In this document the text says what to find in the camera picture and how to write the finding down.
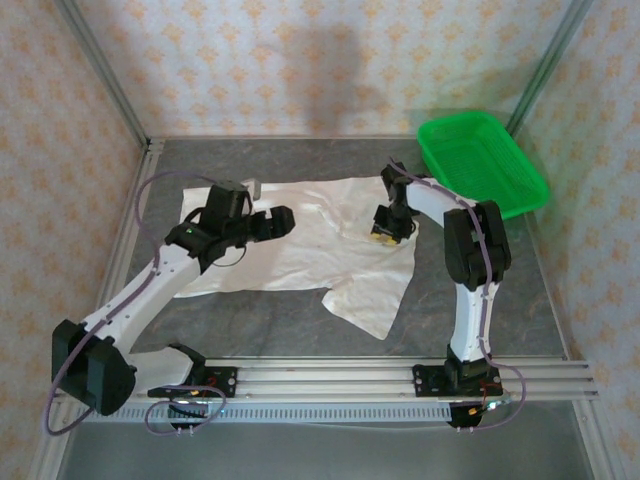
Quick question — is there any green plastic basket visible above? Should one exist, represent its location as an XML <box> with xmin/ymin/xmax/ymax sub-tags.
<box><xmin>417</xmin><ymin>110</ymin><xmax>551</xmax><ymax>221</ymax></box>

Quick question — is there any white t-shirt with black print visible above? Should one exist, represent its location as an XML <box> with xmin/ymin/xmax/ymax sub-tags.
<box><xmin>172</xmin><ymin>174</ymin><xmax>419</xmax><ymax>342</ymax></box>

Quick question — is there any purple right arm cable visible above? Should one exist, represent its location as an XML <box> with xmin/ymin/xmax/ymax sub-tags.
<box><xmin>389</xmin><ymin>157</ymin><xmax>527</xmax><ymax>432</ymax></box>

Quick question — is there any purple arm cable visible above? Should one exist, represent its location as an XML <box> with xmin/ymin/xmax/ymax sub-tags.
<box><xmin>44</xmin><ymin>170</ymin><xmax>221</xmax><ymax>437</ymax></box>
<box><xmin>389</xmin><ymin>157</ymin><xmax>527</xmax><ymax>432</ymax></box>

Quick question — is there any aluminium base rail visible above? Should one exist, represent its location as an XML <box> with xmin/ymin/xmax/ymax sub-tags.
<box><xmin>124</xmin><ymin>355</ymin><xmax>600</xmax><ymax>401</ymax></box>

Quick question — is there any purple cable loop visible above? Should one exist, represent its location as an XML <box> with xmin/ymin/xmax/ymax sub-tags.
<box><xmin>143</xmin><ymin>383</ymin><xmax>231</xmax><ymax>437</ymax></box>

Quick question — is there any aluminium frame post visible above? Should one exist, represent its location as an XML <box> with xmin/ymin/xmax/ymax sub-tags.
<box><xmin>52</xmin><ymin>0</ymin><xmax>151</xmax><ymax>149</ymax></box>
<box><xmin>507</xmin><ymin>0</ymin><xmax>596</xmax><ymax>132</ymax></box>

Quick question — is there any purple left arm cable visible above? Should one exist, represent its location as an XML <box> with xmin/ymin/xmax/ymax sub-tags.
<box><xmin>44</xmin><ymin>170</ymin><xmax>221</xmax><ymax>437</ymax></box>

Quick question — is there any grey slotted cable duct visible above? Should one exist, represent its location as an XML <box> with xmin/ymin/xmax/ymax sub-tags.
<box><xmin>119</xmin><ymin>399</ymin><xmax>454</xmax><ymax>425</ymax></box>

